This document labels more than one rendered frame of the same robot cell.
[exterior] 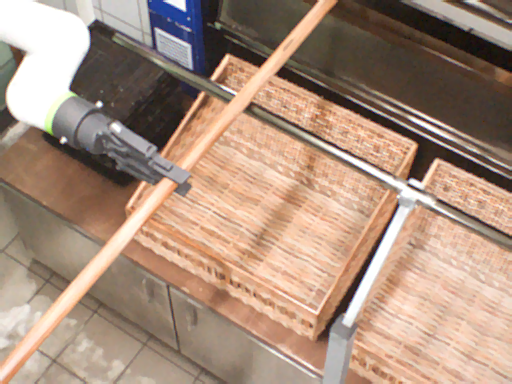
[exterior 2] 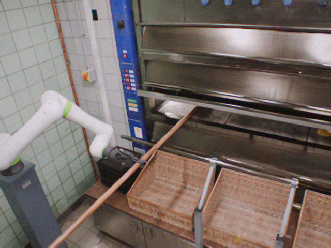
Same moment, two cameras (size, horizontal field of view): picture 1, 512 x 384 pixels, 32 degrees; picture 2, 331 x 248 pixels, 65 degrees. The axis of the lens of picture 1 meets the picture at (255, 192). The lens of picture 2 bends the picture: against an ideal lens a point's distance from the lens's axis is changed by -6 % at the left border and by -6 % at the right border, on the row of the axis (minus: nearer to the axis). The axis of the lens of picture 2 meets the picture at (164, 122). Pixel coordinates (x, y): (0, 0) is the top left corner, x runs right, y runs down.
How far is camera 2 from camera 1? 0.54 m
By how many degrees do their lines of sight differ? 27
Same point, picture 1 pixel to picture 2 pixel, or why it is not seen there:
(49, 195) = not seen: hidden behind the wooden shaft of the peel
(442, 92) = (220, 144)
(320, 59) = (183, 143)
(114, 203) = (123, 199)
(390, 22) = (201, 125)
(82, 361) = not seen: outside the picture
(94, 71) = not seen: hidden behind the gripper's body
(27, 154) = (96, 188)
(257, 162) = (168, 184)
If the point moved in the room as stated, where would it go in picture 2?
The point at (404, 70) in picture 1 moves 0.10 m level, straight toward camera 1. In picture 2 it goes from (208, 140) to (207, 148)
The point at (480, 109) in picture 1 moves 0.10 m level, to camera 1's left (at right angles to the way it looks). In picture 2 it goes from (231, 147) to (218, 149)
